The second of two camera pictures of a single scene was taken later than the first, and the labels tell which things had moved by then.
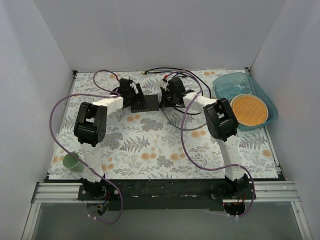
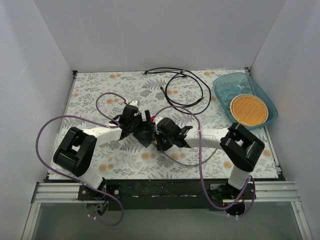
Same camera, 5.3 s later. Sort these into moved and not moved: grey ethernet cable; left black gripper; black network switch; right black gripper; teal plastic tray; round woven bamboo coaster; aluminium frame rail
Moved: grey ethernet cable; right black gripper; black network switch; left black gripper
Not moved: aluminium frame rail; round woven bamboo coaster; teal plastic tray
